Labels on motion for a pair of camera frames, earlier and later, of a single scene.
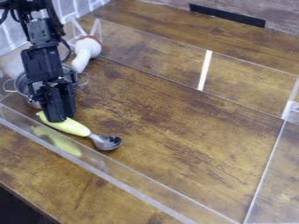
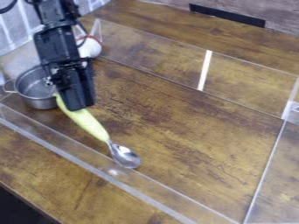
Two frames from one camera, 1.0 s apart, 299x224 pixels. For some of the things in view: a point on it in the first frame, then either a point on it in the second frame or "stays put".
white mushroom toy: x=88 y=47 stays put
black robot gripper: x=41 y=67 to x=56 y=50
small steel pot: x=20 y=84 stays put
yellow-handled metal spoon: x=70 y=127 to x=124 y=157
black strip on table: x=228 y=15 stays put
